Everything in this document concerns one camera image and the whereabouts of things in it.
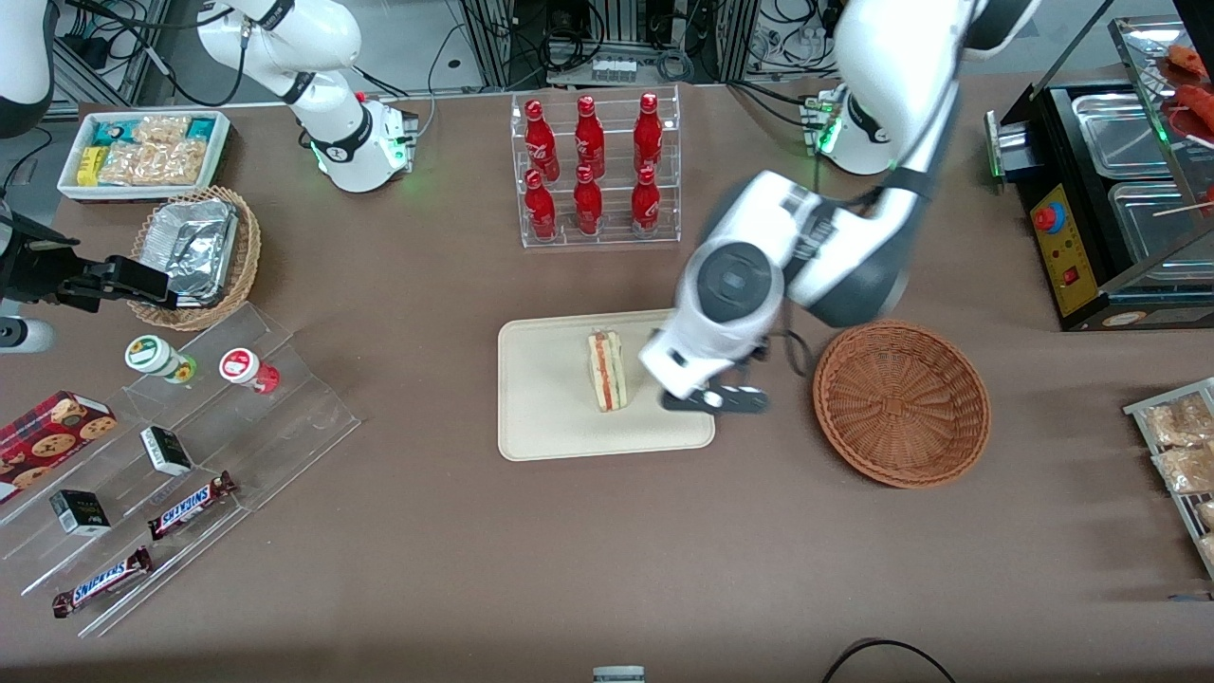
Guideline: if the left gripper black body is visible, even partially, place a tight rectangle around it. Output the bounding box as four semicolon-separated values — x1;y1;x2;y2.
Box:
706;340;770;393

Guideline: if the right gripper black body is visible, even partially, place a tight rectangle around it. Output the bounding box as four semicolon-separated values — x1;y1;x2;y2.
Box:
0;215;85;305

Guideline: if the triangle sandwich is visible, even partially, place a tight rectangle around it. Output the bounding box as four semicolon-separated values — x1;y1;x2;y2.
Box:
586;328;631;414

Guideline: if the light tan wicker basket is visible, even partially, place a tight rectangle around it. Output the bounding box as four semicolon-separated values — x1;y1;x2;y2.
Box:
125;185;263;332

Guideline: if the cream plastic tray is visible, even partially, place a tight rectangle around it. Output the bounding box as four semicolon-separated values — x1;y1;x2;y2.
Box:
498;308;716;462

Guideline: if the brown round wicker basket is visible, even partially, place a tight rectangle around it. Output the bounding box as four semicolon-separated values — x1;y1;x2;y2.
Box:
813;321;992;489

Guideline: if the aluminium foil container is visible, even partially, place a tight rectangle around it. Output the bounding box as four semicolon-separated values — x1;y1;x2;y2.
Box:
141;198;239;307

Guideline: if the green lid white cup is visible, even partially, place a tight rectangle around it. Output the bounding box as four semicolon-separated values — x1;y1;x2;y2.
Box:
124;335;199;385

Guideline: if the white rectangular snack bin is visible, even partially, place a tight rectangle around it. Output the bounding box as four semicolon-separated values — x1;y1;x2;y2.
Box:
57;109;232;204

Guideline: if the large clear cracker bag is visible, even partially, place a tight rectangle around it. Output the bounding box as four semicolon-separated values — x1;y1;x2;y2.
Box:
99;139;207;188

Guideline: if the red lid white cup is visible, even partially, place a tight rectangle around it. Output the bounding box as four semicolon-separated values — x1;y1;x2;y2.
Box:
219;347;282;396

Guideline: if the small clear cracker bag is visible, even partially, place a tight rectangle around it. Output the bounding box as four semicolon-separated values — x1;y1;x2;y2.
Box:
132;115;192;146

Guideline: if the red cookie box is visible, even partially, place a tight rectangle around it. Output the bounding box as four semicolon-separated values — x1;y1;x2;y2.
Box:
0;390;119;505

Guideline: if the small black box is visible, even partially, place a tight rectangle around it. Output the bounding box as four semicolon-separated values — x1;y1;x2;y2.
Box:
48;489;112;539
139;426;194;478

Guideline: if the clear acrylic bottle rack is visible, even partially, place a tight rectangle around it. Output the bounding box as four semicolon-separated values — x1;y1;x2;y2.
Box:
510;84;682;249

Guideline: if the clear acrylic step display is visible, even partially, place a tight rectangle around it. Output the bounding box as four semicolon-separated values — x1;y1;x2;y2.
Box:
0;302;362;639

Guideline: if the red cola bottle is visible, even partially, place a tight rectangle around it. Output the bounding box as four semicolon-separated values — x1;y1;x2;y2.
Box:
572;165;604;237
630;166;662;239
633;92;664;175
574;95;606;178
524;99;561;183
524;169;559;241

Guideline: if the Snickers chocolate bar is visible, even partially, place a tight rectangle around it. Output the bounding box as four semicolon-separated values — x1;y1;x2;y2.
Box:
147;471;239;542
51;545;154;619

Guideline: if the black hot food display case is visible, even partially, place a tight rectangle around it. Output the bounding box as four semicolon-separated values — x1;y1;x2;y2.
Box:
984;14;1214;333

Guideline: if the clear bag of pastries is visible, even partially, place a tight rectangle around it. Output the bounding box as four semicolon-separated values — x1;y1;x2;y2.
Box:
1151;445;1214;495
1142;396;1214;448

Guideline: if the steel food pan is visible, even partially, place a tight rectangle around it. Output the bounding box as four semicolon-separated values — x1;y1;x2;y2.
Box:
1107;179;1214;268
1070;92;1175;181

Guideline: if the black floor cable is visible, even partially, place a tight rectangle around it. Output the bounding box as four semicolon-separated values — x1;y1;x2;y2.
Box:
820;637;960;683

